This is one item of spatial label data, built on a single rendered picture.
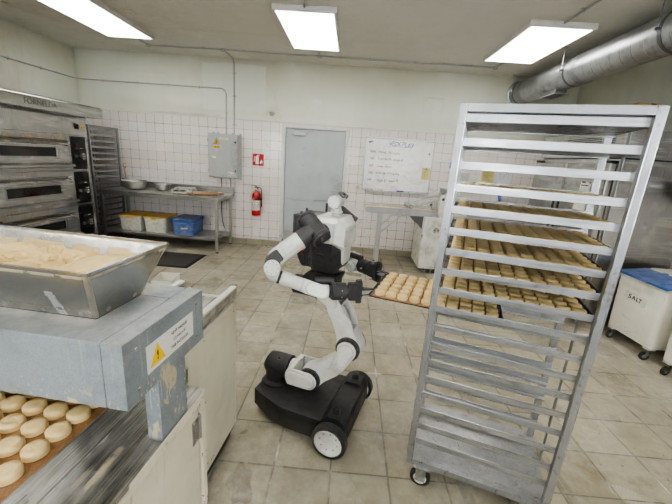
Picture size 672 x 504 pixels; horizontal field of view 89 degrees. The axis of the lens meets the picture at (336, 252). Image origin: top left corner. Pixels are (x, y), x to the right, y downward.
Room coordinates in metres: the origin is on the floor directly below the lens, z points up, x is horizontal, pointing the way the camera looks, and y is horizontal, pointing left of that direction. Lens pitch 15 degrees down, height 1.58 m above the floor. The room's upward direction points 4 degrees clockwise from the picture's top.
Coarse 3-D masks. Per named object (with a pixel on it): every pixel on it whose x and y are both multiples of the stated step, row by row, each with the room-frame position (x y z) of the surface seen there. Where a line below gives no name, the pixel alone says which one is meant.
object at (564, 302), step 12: (444, 276) 1.67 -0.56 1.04; (456, 288) 1.45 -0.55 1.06; (468, 288) 1.51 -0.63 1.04; (480, 288) 1.48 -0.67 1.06; (492, 288) 1.48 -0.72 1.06; (504, 288) 1.49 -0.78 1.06; (516, 288) 1.51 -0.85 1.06; (516, 300) 1.36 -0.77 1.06; (528, 300) 1.36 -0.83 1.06; (540, 300) 1.39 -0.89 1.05; (552, 300) 1.43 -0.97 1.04; (564, 300) 1.42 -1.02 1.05; (576, 300) 1.41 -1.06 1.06
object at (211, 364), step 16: (224, 320) 1.51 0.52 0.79; (208, 336) 1.35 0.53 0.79; (224, 336) 1.51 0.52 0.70; (192, 352) 1.22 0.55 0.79; (208, 352) 1.35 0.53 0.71; (224, 352) 1.51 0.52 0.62; (192, 368) 1.21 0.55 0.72; (208, 368) 1.34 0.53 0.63; (224, 368) 1.50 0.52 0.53; (192, 384) 1.21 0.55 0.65; (208, 384) 1.34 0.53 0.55; (224, 384) 1.50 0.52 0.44; (208, 400) 1.33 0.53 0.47; (224, 400) 1.50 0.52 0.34; (208, 416) 1.33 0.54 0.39; (224, 416) 1.49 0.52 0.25; (208, 432) 1.33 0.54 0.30; (224, 432) 1.49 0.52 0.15; (208, 448) 1.32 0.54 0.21; (208, 464) 1.32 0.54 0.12
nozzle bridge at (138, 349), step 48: (192, 288) 0.95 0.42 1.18; (0, 336) 0.65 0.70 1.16; (48, 336) 0.64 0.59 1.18; (96, 336) 0.65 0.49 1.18; (144, 336) 0.69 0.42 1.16; (192, 336) 0.88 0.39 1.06; (0, 384) 0.65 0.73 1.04; (48, 384) 0.64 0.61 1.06; (96, 384) 0.63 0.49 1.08; (144, 384) 0.67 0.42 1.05
